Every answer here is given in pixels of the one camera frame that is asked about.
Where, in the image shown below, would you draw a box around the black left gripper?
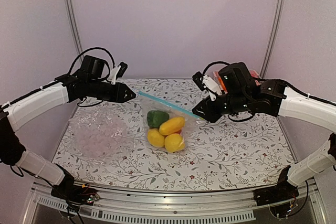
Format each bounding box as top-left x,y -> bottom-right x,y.
88,79 -> 137,103

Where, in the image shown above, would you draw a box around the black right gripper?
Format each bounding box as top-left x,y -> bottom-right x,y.
193,91 -> 250,122

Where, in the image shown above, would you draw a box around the clear zip top bag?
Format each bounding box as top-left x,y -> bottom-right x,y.
138,91 -> 203,153

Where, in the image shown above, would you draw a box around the green toy pepper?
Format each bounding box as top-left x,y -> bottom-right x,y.
146,110 -> 170,128

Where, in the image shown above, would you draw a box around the yellow toy lemon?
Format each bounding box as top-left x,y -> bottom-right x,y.
164,133 -> 185,153
147,129 -> 165,148

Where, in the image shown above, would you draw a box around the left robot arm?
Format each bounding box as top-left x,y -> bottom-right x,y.
1,55 -> 136,200

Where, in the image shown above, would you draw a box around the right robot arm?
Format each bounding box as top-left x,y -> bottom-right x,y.
192,62 -> 335,201

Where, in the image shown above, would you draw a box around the round orange toy fruit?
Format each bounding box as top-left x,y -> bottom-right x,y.
218,77 -> 227,92

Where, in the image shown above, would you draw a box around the crumpled clear plastic bags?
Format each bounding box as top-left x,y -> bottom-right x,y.
69,109 -> 135,164

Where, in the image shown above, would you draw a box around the floral tablecloth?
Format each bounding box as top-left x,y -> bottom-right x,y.
51,78 -> 299,191

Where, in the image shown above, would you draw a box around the pink plastic basket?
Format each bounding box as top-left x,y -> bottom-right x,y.
213,70 -> 260,84

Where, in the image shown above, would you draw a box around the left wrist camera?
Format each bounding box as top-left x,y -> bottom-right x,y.
107,62 -> 128,84

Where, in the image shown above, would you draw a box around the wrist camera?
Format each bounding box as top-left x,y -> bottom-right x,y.
107,62 -> 128,84
192,71 -> 225,102

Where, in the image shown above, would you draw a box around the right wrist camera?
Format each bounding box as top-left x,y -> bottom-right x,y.
192,71 -> 225,102

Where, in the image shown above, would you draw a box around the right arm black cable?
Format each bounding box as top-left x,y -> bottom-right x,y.
203,61 -> 229,74

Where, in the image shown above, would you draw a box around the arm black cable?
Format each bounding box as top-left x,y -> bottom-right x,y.
67,47 -> 116,78
203,61 -> 229,74

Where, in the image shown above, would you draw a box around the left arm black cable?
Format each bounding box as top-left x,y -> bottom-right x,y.
67,47 -> 116,78

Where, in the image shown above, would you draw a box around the aluminium table front rail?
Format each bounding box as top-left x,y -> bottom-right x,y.
23,179 -> 330,223

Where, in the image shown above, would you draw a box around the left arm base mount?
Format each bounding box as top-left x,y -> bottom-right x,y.
51,169 -> 100,206

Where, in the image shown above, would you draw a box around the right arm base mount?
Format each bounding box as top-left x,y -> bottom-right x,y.
253,167 -> 299,206

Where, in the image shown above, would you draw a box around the left aluminium wall post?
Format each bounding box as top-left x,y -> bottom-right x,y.
64,0 -> 82,54

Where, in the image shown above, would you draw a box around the aluminium wall post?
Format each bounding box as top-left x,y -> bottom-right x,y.
260,0 -> 285,78
64,0 -> 82,54

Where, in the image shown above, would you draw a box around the right aluminium wall post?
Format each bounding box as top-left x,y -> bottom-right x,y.
260,0 -> 285,78

